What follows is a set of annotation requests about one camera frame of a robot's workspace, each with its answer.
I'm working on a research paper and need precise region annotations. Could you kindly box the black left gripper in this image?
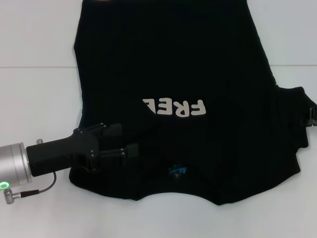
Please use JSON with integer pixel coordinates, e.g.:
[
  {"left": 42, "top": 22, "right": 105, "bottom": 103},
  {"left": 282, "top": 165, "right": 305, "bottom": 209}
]
[{"left": 25, "top": 122, "right": 140, "bottom": 178}]

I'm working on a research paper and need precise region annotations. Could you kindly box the black shirt with FREE print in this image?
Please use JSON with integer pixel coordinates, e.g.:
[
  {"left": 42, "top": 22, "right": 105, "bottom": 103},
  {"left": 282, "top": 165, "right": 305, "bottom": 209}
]
[{"left": 68, "top": 0, "right": 317, "bottom": 206}]

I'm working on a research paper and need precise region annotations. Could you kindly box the thin dark left wrist cable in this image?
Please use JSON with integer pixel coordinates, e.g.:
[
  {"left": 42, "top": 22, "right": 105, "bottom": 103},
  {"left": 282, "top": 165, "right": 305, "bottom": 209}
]
[{"left": 37, "top": 172, "right": 58, "bottom": 194}]

